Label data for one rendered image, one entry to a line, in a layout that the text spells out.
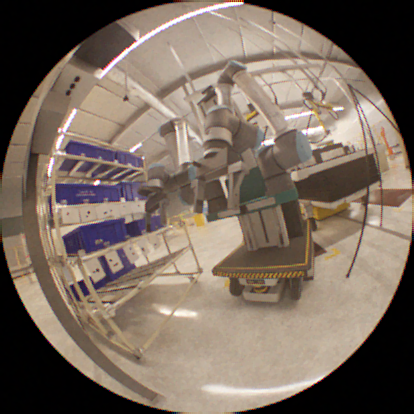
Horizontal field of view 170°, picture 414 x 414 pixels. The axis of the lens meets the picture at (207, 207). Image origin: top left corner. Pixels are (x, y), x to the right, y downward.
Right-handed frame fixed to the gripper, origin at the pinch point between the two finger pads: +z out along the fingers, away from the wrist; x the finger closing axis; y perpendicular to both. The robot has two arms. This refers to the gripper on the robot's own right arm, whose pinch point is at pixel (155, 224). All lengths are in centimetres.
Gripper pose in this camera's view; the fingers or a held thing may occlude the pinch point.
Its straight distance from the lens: 63.5
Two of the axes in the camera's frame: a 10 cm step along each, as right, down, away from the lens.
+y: 6.3, 2.3, 7.4
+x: -7.6, 3.8, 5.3
